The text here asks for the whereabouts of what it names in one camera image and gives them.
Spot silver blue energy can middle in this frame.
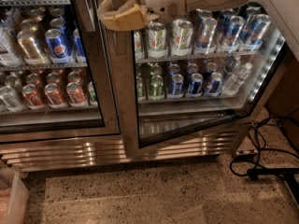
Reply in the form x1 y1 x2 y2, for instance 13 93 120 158
219 16 245 52

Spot clear water bottle back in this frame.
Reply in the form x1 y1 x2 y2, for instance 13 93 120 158
223 55 241 75

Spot red cola can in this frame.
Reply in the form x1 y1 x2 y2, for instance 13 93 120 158
22 84 45 109
44 83 66 108
66 82 87 105

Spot clear water bottle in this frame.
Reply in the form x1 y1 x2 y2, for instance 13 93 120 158
223 55 241 75
222 63 252 96

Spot translucent plastic bin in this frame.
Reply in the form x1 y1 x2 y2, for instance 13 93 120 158
0 168 29 224

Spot blue Pepsi can lower middle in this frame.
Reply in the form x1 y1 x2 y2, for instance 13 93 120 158
187 73 204 97

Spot blue Pepsi can lower left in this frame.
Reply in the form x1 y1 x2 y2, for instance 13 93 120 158
168 74 184 97

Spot blue Pepsi can front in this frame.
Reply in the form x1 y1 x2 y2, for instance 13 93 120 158
45 28 74 63

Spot red cola can left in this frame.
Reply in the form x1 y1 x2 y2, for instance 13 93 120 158
22 84 45 109

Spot red cola can right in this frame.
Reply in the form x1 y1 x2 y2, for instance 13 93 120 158
66 82 87 105

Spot red cola can middle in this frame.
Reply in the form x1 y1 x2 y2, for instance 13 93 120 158
44 83 66 108

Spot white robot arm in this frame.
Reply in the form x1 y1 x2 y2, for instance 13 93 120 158
97 0 299 59

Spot white green soda can right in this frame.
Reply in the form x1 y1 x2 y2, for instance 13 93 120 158
172 20 193 56

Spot clear water bottle front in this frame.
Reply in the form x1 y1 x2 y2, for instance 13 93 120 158
222 63 252 96

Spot silver diet cola can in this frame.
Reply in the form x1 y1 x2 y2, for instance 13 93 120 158
0 86 24 112

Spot silver blue energy can left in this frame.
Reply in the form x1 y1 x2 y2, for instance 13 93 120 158
195 17 218 54

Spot white green soda can left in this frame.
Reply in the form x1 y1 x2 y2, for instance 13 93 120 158
134 30 144 60

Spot blue Pepsi can lower right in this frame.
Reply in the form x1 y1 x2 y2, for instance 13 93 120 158
205 72 222 96

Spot gold soda can front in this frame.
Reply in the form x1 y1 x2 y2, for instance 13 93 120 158
17 31 50 65

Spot steel fridge bottom grille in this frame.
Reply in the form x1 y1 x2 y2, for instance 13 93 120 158
0 124 250 172

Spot blue pepsi can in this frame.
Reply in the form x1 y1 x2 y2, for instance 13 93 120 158
205 72 222 96
168 74 184 97
45 28 74 63
187 73 204 97

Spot silver blue energy can right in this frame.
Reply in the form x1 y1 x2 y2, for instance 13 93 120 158
239 14 271 50

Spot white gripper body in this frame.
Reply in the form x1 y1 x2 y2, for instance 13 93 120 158
140 0 186 24

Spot white green soda can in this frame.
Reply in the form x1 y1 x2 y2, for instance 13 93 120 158
172 20 193 56
148 22 167 58
134 30 144 60

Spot silver blue energy can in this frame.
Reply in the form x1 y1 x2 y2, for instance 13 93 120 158
195 17 218 54
239 14 271 50
219 16 245 52

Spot black power cable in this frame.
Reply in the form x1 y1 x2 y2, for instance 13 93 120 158
229 109 299 181

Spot white green soda can middle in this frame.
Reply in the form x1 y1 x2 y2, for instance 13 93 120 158
148 22 167 58

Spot glass fridge door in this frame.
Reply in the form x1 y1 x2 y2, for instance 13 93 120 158
0 0 119 144
99 0 295 157

